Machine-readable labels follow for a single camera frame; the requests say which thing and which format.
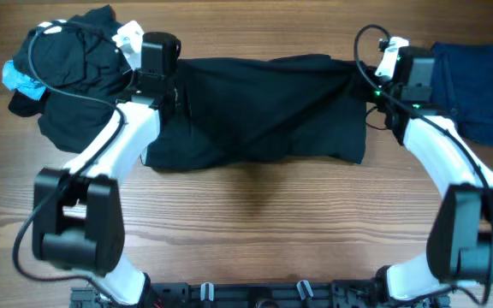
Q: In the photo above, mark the black t-shirt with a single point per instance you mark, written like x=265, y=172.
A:
x=232, y=110

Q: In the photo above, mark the light blue garment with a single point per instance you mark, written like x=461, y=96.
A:
x=15, y=80

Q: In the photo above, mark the dark green clothes pile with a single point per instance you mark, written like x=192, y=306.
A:
x=83, y=74

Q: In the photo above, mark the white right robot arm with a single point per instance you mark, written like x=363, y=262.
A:
x=459, y=250

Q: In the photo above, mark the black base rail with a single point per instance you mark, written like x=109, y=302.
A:
x=302, y=294

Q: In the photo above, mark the folded navy blue garment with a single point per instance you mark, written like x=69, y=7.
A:
x=462, y=84

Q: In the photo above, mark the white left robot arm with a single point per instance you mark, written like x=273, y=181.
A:
x=77, y=215

